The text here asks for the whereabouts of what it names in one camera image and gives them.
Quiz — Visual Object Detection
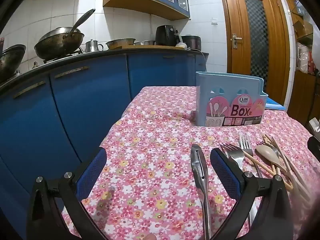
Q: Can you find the blue plastic utensil holder box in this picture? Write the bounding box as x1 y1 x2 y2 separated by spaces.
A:
195 71 269 127

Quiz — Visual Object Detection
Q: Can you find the blue kitchen base cabinet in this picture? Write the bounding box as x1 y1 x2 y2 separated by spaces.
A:
0 47 209 240

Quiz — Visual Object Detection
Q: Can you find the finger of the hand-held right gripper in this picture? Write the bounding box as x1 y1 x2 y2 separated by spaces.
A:
307 136 320 156

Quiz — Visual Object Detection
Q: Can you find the steel colander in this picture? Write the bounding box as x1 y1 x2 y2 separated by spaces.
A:
105 38 136 50

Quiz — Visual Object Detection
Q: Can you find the steel kettle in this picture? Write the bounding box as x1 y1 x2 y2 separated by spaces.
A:
84 39 104 53

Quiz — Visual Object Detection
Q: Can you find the white plastic box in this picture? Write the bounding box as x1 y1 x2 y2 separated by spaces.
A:
309 119 320 133

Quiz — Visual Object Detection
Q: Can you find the metal peeler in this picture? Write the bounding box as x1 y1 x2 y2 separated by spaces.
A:
190 144 213 240

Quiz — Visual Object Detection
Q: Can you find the wooden chopstick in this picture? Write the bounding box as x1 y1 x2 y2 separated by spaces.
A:
271 137 304 198
262 134 293 190
275 142 313 205

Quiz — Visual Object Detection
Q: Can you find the steel fork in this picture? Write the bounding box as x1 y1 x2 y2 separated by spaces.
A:
239 132 263 179
220 143 258 228

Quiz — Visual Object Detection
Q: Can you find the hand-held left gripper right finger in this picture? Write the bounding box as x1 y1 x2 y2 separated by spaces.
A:
209 148 298 240

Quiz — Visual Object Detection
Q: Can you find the wooden cutting board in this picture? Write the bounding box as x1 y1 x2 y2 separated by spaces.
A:
121 44 180 49

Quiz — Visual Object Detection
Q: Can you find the brown wooden door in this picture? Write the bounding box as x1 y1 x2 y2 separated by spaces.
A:
217 0 292 105

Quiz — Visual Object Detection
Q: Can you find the steel wok with long handle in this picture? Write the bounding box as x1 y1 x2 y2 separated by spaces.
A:
34 9 96 60

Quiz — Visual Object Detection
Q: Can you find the cardboard box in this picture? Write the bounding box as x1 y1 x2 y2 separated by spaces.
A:
292 20 313 38

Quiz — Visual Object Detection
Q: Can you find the dark rice cooker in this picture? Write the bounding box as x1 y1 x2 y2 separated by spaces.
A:
180 35 202 50

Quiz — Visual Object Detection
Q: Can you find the gas stove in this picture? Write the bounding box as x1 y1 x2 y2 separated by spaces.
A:
42 47 84 64

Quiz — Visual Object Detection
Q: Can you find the pink white plastic bag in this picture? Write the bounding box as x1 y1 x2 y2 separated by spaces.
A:
296 42 310 73

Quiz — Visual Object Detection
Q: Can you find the metal door handle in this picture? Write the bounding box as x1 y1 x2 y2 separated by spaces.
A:
232 34 243 48

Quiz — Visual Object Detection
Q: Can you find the dark frying pan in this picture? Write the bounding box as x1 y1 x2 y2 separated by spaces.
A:
0 44 27 83

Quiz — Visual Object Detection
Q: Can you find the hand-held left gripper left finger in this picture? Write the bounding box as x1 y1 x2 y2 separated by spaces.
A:
26 147 108 240

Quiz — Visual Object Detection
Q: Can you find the wooden shelf unit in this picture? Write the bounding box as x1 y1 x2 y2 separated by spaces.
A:
281 0 320 130

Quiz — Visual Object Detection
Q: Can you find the black air fryer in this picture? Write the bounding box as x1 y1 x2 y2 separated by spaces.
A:
155 25 179 47

